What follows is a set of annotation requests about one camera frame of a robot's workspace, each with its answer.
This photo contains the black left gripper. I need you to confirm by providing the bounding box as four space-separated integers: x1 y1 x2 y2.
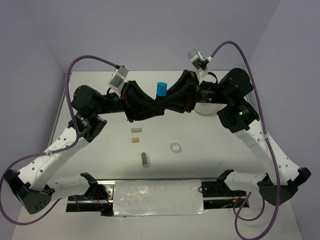
93 80 165 123

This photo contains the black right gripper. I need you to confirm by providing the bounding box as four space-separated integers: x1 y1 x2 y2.
154 69 231 113

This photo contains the blue highlighter cap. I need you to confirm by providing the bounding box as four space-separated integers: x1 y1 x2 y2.
156 82 168 97

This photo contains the black blue highlighter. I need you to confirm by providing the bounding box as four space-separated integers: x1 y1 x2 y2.
155 95 166 101

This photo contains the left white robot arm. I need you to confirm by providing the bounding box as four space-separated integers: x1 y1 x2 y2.
3 81 165 215

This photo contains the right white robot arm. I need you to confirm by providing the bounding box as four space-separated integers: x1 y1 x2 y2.
155 68 311 206

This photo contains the grey rectangular eraser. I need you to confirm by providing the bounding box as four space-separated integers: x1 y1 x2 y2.
131 127 142 133

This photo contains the small tan eraser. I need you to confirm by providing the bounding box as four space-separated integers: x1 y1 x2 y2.
132 137 139 143

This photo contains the clear tape roll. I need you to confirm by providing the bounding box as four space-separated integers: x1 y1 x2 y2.
170 142 182 153

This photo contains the silver foil sheet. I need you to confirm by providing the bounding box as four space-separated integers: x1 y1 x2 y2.
113 179 206 217

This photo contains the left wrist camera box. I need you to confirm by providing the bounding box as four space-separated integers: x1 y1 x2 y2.
108 65 129 94

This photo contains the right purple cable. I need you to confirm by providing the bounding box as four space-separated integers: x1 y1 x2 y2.
208 41 280 239

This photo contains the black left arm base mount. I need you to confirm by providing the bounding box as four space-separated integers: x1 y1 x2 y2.
66 173 115 217

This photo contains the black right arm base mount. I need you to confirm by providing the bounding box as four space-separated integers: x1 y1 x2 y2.
198 169 247 210

